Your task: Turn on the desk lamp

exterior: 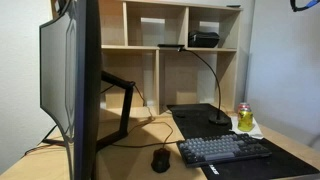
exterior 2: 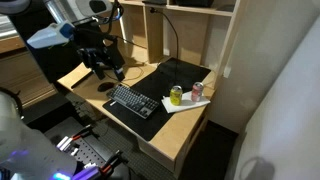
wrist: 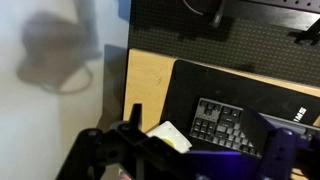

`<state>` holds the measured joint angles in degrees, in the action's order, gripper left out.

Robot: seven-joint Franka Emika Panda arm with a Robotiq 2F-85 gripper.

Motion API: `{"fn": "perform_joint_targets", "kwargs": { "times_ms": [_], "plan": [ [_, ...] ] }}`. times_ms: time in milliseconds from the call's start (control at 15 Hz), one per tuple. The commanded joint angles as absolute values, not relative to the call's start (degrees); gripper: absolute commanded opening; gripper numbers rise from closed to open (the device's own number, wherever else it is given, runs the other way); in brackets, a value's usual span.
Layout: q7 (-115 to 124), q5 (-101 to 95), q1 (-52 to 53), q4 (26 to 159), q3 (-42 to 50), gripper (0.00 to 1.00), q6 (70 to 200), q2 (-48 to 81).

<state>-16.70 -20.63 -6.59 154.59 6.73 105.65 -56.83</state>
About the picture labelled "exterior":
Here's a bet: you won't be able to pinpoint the black curved computer monitor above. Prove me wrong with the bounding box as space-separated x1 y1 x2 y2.
39 0 103 180

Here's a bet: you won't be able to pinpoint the yellow soda can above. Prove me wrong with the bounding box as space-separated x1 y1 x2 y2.
237 108 255 133

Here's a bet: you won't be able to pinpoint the black mouse cable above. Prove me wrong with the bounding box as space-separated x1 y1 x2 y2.
111 121 179 150

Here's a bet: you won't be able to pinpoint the black angular monitor stand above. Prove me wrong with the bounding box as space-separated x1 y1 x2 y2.
41 70 136 152

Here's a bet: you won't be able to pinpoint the red soda can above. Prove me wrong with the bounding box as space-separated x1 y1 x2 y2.
237 102 252 114

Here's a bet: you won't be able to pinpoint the grey and black keyboard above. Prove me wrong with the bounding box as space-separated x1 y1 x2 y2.
176 132 273 168

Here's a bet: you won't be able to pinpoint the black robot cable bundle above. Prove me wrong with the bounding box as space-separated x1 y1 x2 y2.
289 0 320 13

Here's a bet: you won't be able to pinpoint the white paper napkin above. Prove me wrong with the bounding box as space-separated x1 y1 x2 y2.
229 115 265 141

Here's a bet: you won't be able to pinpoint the dark monitor cable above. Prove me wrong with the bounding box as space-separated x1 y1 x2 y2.
133 84 155 120

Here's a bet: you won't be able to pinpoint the large black desk mat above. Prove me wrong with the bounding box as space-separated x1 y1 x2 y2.
166 102 320 180

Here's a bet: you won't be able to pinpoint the black computer mouse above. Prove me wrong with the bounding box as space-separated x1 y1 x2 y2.
150 147 172 174

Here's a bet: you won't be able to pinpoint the red and black cables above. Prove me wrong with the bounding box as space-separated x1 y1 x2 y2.
22 124 68 158

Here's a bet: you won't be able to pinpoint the black box on shelf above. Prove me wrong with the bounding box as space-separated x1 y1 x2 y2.
187 30 221 49

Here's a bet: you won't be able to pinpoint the light wooden cubby shelf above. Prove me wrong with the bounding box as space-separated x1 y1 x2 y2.
49 0 244 122

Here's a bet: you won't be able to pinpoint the black gooseneck desk lamp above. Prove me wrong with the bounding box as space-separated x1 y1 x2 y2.
157 43 231 126

